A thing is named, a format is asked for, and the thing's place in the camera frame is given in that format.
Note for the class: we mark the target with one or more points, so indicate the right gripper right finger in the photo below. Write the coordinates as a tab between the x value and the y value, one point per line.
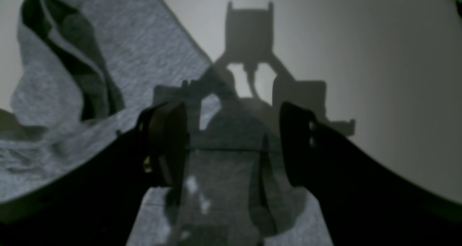
362	202

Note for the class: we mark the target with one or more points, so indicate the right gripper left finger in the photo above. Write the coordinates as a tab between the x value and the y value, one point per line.
97	204

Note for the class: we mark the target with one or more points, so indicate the grey T-shirt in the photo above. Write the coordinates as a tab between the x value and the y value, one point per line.
91	67

